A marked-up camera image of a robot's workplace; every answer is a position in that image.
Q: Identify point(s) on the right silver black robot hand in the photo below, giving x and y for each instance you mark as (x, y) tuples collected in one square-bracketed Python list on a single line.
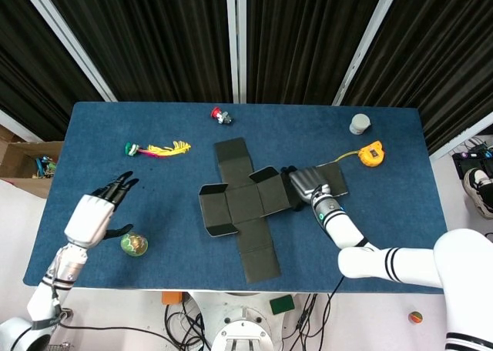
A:
[(310, 183)]

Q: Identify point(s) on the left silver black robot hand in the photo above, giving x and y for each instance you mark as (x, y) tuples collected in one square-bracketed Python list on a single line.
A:
[(88, 220)]

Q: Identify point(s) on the black foldable cardboard box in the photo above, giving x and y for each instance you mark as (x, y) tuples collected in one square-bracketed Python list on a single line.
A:
[(246, 204)]

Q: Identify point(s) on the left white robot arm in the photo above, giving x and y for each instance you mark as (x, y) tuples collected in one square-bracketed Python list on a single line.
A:
[(42, 301)]

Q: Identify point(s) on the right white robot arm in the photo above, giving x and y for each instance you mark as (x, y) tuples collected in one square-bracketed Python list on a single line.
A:
[(346, 231)]

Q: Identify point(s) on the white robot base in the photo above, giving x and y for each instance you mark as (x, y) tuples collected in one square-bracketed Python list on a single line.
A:
[(239, 328)]

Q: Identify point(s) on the brown cardboard box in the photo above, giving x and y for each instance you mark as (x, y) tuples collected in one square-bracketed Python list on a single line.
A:
[(15, 154)]

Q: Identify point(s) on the black foot pedal controller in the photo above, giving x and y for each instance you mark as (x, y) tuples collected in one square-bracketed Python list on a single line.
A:
[(466, 162)]

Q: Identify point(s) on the green painted ornament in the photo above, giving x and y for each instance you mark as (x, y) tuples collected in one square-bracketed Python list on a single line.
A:
[(134, 245)]

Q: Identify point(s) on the yellow tape measure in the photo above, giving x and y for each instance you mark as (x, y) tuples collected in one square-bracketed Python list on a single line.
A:
[(371, 156)]

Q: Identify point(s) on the colourful toy pile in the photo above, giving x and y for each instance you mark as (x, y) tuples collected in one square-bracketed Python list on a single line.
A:
[(44, 166)]

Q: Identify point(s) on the blue table cloth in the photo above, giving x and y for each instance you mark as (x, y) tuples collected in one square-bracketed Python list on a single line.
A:
[(154, 251)]

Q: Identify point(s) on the small white jar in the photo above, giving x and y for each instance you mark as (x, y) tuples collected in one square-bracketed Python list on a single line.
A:
[(360, 124)]

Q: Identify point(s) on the green yellow feather shuttlecock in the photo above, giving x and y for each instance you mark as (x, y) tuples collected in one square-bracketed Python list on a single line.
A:
[(131, 149)]

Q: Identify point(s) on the orange block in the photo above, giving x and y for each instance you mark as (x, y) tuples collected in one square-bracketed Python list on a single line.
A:
[(172, 298)]

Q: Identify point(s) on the red small figurine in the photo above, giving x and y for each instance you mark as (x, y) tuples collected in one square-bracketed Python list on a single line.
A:
[(216, 113)]

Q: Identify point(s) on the green block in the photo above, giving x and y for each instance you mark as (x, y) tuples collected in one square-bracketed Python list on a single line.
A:
[(282, 305)]

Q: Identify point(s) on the black pleated curtain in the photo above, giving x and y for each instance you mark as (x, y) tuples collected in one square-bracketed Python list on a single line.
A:
[(154, 39), (443, 58), (31, 58), (300, 39)]

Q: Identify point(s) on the white black sneaker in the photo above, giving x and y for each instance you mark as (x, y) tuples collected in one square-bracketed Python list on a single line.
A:
[(479, 193)]

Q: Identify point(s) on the orange green ball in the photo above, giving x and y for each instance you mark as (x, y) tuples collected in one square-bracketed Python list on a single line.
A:
[(415, 317)]

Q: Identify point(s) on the white frame post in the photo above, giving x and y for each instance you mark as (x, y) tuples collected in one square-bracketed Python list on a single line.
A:
[(462, 135), (235, 39), (19, 127), (69, 43), (366, 43)]

